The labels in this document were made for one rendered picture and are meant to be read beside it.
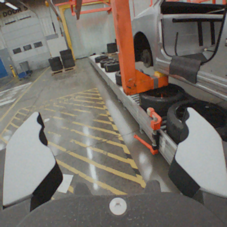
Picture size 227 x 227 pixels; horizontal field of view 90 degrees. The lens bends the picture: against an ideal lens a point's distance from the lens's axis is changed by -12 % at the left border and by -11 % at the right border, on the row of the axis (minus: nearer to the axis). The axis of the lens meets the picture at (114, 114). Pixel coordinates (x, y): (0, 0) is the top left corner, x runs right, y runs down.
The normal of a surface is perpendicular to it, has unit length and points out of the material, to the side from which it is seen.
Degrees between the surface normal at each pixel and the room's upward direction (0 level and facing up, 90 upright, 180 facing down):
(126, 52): 90
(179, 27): 87
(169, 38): 87
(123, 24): 90
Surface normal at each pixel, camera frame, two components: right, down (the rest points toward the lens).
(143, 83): 0.26, 0.49
